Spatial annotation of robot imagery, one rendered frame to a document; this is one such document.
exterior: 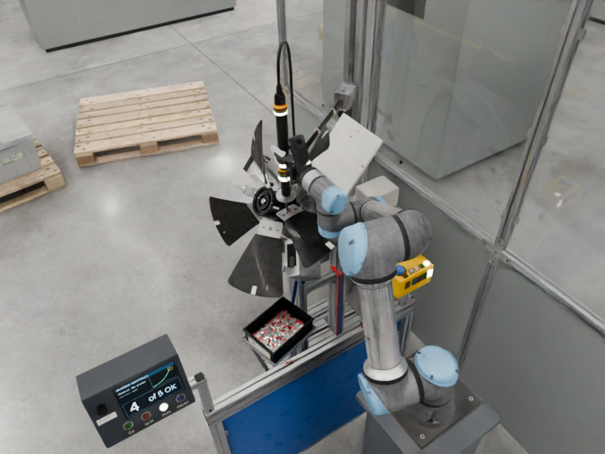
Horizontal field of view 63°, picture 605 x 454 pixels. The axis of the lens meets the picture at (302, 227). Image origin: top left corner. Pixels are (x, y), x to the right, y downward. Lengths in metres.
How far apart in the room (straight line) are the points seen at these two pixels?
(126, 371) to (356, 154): 1.16
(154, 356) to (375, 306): 0.62
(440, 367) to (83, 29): 6.34
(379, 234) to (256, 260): 0.84
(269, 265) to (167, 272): 1.60
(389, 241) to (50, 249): 3.06
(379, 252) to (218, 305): 2.10
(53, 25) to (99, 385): 5.93
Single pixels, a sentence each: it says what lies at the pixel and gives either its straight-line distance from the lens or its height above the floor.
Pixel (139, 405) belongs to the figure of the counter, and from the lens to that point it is 1.49.
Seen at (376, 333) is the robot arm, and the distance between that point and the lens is 1.27.
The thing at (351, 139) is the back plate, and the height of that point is 1.31.
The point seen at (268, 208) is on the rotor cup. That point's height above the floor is 1.22.
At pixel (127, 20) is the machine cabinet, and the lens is 7.19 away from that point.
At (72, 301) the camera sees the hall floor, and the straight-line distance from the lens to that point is 3.48.
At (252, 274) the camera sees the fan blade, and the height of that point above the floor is 1.01.
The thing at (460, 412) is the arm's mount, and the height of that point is 1.02.
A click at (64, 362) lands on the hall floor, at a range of 3.19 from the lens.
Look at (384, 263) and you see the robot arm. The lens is 1.16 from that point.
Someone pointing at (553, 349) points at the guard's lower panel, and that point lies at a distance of 2.20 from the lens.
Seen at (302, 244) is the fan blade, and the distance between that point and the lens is 1.73.
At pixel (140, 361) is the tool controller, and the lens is 1.46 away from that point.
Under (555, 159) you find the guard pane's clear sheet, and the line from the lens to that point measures 1.82.
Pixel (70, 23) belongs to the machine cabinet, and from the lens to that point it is 7.05.
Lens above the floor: 2.40
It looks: 42 degrees down
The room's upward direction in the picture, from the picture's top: 2 degrees counter-clockwise
